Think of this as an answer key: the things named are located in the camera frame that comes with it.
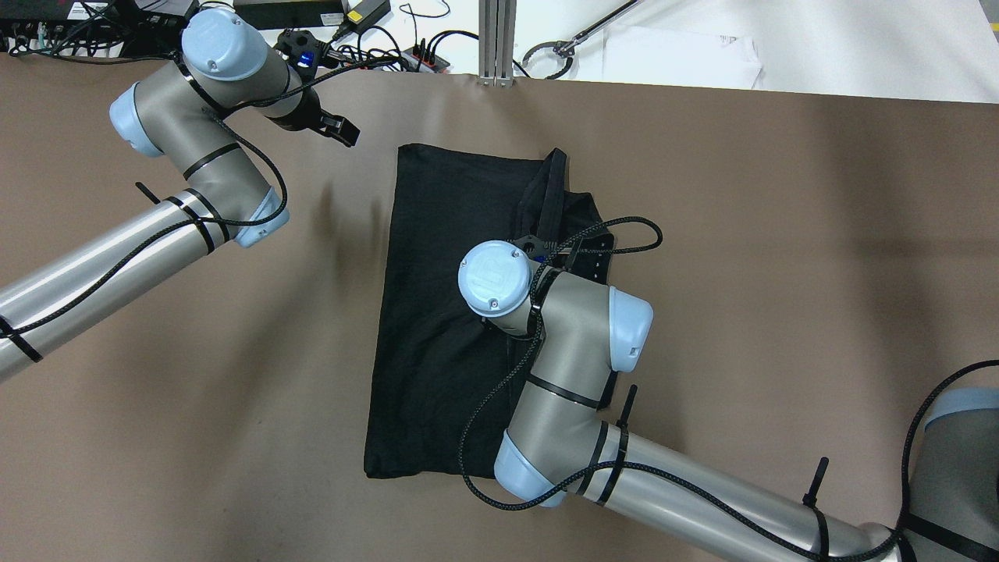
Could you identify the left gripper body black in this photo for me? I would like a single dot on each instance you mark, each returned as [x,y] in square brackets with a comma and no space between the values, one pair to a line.
[301,115]

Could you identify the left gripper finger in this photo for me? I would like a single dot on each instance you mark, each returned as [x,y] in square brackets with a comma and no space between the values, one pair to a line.
[338,128]

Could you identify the black graphic t-shirt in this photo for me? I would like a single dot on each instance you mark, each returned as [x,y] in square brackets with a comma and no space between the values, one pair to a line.
[436,360]

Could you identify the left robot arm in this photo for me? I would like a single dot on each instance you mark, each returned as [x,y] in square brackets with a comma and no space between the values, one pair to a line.
[179,112]

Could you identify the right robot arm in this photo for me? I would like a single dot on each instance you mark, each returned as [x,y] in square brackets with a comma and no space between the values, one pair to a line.
[582,332]

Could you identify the black power strip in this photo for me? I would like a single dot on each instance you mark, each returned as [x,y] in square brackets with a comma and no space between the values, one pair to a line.
[418,58]

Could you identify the black power adapter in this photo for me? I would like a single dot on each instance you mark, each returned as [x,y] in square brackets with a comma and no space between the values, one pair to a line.
[278,15]

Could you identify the long grabber tool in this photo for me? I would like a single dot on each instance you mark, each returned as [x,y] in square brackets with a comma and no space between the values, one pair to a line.
[567,50]

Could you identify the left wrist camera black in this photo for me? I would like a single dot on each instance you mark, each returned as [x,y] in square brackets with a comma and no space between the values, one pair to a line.
[305,54]

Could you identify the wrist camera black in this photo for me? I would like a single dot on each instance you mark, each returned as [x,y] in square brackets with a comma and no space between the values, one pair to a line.
[589,257]
[305,54]

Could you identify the aluminium frame cage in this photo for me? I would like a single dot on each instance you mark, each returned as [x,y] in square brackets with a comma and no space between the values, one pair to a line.
[496,25]

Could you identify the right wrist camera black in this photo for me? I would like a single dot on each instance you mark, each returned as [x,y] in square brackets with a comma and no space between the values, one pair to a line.
[589,257]

